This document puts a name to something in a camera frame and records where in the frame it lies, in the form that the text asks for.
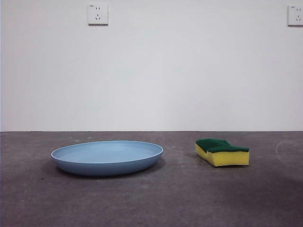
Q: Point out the blue round plate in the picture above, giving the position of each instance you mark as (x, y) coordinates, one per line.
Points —
(106, 165)

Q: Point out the yellow sponge with green pad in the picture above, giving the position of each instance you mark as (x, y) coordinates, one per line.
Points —
(227, 159)

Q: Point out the white wall socket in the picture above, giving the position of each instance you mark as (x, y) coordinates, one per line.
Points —
(296, 16)
(98, 15)

